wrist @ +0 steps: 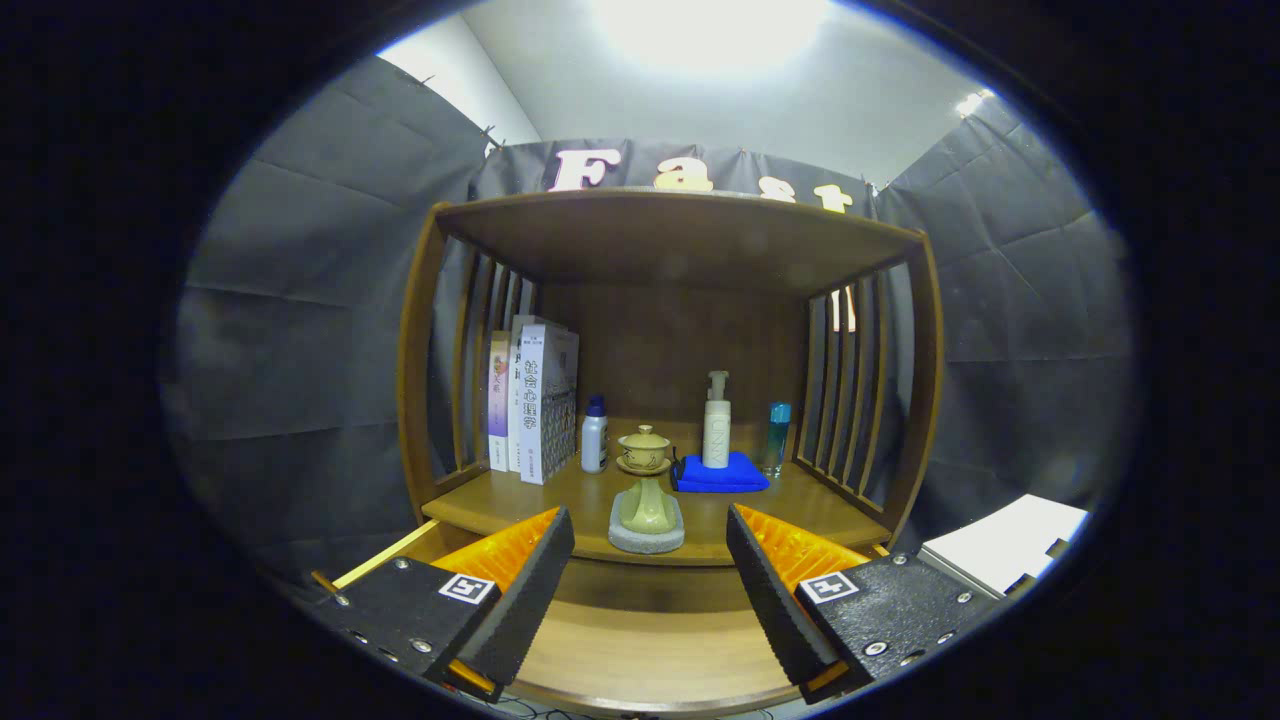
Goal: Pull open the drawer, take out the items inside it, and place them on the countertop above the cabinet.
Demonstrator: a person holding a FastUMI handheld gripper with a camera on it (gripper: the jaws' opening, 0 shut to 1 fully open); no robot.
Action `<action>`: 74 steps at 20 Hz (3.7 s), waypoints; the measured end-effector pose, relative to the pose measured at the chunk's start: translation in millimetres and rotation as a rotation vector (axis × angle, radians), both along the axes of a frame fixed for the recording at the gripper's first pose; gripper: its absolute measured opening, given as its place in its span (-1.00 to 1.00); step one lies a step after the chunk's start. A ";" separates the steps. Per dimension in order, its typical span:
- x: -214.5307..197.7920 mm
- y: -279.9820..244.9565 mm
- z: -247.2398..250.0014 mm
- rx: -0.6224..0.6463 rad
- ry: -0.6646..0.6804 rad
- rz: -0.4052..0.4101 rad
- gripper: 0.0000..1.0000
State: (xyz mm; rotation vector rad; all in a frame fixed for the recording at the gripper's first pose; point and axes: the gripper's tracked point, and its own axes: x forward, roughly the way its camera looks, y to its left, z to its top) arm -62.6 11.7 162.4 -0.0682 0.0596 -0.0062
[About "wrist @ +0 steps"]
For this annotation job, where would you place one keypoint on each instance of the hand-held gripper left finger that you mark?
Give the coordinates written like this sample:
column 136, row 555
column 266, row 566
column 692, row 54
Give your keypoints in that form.
column 525, row 590

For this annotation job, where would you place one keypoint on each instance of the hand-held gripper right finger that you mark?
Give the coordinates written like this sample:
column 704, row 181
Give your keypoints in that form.
column 775, row 600

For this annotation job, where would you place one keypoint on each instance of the brown wooden drawer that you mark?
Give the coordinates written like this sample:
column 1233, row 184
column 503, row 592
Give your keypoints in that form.
column 640, row 650

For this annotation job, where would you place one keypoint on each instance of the wooden countertop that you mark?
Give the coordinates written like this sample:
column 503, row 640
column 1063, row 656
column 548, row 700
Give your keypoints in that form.
column 560, row 510

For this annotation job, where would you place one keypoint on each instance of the brown wooden cabinet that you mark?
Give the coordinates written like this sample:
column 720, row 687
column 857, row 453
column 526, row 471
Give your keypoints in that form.
column 660, row 345

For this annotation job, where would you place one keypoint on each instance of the blue folded cloth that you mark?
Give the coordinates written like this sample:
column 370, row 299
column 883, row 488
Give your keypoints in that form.
column 720, row 478

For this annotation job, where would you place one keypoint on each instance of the blue transparent bottle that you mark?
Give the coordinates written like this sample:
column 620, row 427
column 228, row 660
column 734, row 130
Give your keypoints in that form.
column 778, row 435

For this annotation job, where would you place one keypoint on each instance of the white bottle blue cap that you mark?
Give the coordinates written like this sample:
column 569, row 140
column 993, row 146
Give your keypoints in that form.
column 594, row 440

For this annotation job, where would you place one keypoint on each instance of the thick white patterned book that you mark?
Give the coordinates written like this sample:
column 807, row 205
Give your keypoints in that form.
column 535, row 420

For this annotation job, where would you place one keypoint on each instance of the white pump bottle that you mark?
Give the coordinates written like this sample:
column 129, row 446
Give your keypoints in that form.
column 716, row 430

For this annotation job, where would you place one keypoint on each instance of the thin white book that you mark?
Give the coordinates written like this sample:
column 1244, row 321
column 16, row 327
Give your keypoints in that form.
column 513, row 410

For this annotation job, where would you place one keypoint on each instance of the yellow lidded teacup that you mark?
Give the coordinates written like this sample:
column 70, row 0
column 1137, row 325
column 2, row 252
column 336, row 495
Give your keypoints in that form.
column 644, row 448

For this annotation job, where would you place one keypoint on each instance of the purple book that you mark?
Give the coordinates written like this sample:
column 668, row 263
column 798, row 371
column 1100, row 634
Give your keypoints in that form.
column 498, row 400

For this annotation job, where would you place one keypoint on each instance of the black backdrop cloth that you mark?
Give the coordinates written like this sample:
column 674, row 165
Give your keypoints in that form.
column 310, row 320

